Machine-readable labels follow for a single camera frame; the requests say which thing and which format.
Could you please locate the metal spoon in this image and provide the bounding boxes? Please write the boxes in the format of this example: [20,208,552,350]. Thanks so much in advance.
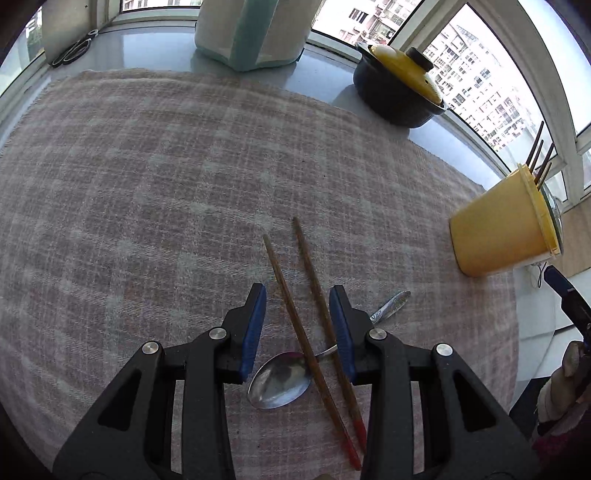
[248,290,411,410]

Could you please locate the person's right forearm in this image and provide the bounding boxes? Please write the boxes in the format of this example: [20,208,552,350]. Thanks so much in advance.
[531,422,591,480]

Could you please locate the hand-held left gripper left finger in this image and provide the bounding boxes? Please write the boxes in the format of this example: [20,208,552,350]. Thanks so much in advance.
[53,282,267,480]

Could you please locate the white and teal pot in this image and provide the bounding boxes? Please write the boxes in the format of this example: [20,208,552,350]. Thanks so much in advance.
[194,0,319,72]

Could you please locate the dark blue casserole pot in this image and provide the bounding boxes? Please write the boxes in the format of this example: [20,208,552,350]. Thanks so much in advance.
[353,44,451,128]

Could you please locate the black scissors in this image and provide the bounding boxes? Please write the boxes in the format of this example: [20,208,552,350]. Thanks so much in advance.
[51,29,100,69]

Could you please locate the yellow plastic container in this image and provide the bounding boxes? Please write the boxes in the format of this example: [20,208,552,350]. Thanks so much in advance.
[449,164,565,278]

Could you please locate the person's right hand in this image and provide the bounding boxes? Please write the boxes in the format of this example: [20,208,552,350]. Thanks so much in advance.
[534,340,591,444]

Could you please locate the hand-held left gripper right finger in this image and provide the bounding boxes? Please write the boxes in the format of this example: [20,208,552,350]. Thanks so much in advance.
[329,285,541,480]

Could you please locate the plaid cloth mat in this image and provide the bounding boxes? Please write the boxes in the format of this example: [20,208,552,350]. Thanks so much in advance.
[0,68,522,480]

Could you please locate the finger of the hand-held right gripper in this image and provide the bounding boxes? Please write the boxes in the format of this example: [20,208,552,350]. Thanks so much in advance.
[544,265,591,335]

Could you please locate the yellow casserole lid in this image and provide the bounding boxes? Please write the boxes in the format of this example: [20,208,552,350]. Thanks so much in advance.
[369,44,446,109]

